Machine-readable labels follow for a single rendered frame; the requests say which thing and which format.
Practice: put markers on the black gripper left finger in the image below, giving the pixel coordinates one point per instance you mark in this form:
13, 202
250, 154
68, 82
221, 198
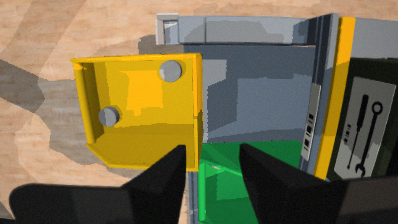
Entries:
156, 198

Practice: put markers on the green open bin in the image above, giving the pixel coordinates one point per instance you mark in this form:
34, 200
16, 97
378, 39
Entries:
222, 196

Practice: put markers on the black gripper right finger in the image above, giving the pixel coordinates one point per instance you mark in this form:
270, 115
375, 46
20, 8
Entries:
283, 194

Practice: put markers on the yellow flat bar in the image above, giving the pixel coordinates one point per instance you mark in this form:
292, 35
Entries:
336, 94

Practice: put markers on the olive green tool case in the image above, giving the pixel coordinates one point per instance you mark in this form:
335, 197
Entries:
366, 142

